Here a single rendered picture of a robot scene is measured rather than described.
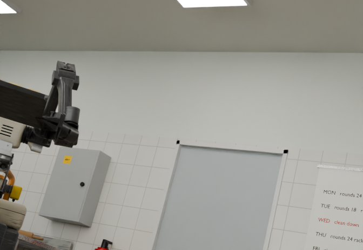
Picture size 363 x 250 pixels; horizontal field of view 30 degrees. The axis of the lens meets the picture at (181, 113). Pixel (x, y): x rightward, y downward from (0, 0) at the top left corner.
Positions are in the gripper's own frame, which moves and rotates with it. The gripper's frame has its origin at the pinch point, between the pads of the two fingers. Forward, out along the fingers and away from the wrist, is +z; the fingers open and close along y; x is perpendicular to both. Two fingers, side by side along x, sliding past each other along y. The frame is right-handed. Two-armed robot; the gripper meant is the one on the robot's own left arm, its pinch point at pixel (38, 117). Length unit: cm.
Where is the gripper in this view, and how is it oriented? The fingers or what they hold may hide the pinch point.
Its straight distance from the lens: 240.7
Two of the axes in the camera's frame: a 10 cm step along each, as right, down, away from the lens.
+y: -2.6, 9.3, -2.5
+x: -8.4, -0.9, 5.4
